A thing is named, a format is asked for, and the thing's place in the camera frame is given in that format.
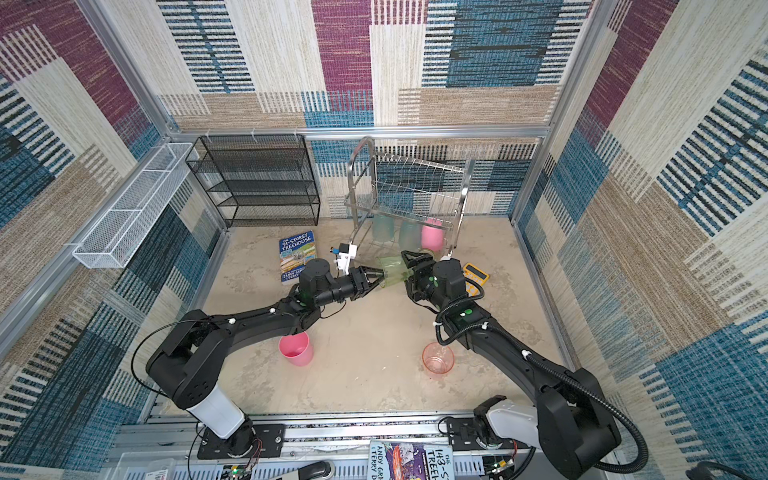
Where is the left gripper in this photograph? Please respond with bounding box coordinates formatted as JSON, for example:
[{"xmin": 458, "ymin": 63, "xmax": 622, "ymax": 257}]
[{"xmin": 313, "ymin": 268, "xmax": 386, "ymax": 311}]

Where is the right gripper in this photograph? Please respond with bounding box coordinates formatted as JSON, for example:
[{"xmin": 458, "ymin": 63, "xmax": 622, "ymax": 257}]
[{"xmin": 400, "ymin": 250, "xmax": 448, "ymax": 313}]

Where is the green cup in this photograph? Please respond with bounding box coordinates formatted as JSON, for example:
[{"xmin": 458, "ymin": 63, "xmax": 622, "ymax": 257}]
[{"xmin": 378, "ymin": 256, "xmax": 413, "ymax": 288}]

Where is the teal cup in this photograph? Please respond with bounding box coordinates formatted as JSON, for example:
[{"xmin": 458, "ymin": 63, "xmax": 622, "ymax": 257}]
[
  {"xmin": 372, "ymin": 215, "xmax": 395, "ymax": 244},
  {"xmin": 398, "ymin": 221, "xmax": 422, "ymax": 251}
]

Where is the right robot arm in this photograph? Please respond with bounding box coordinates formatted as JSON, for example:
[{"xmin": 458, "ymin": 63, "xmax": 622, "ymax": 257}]
[{"xmin": 401, "ymin": 250, "xmax": 650, "ymax": 479}]

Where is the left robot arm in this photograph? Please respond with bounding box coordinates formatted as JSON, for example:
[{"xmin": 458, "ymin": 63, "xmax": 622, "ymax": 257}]
[{"xmin": 145, "ymin": 259, "xmax": 385, "ymax": 458}]

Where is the silver metal dish rack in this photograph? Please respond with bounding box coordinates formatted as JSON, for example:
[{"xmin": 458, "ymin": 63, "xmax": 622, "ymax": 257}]
[{"xmin": 344, "ymin": 137, "xmax": 476, "ymax": 265}]

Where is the yellow calculator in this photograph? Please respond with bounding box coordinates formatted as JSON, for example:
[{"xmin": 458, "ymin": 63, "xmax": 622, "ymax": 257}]
[{"xmin": 463, "ymin": 263, "xmax": 489, "ymax": 297}]

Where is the blue treehouse book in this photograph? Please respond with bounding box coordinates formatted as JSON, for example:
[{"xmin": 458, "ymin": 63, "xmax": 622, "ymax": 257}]
[{"xmin": 279, "ymin": 230, "xmax": 317, "ymax": 285}]

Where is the clear pink cup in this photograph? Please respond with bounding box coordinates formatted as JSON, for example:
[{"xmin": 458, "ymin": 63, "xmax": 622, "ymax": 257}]
[{"xmin": 421, "ymin": 342, "xmax": 455, "ymax": 376}]

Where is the pink cup front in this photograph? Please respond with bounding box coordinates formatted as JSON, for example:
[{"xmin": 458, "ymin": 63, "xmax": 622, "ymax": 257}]
[{"xmin": 278, "ymin": 332, "xmax": 314, "ymax": 367}]

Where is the black mesh shelf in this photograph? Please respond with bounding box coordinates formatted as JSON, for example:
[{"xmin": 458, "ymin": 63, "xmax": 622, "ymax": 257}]
[{"xmin": 185, "ymin": 134, "xmax": 321, "ymax": 228}]

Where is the purple treehouse book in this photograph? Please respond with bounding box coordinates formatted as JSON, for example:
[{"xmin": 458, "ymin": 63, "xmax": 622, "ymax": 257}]
[{"xmin": 367, "ymin": 441, "xmax": 455, "ymax": 480}]

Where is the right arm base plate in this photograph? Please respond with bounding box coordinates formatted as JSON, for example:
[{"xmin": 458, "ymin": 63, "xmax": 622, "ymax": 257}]
[{"xmin": 440, "ymin": 416, "xmax": 499, "ymax": 451}]

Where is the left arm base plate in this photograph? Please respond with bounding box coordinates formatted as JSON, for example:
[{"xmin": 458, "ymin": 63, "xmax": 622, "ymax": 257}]
[{"xmin": 195, "ymin": 421, "xmax": 286, "ymax": 460}]

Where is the white wire wall basket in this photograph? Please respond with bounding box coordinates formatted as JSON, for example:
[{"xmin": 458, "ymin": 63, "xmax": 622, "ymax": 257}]
[{"xmin": 73, "ymin": 143, "xmax": 192, "ymax": 269}]

